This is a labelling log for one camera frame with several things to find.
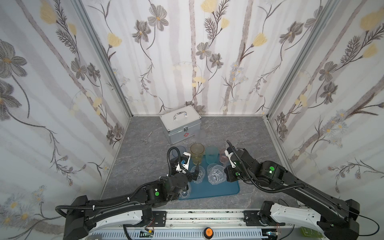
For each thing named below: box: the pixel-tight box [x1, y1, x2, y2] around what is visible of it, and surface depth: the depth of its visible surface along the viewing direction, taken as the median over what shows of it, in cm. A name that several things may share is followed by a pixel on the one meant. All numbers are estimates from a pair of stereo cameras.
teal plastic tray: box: [179, 156, 240, 200], surface depth 81 cm
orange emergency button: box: [203, 227, 214, 239], surface depth 64 cm
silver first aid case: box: [159, 105, 202, 145], surface depth 99 cm
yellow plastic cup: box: [190, 142, 205, 165], surface depth 88 cm
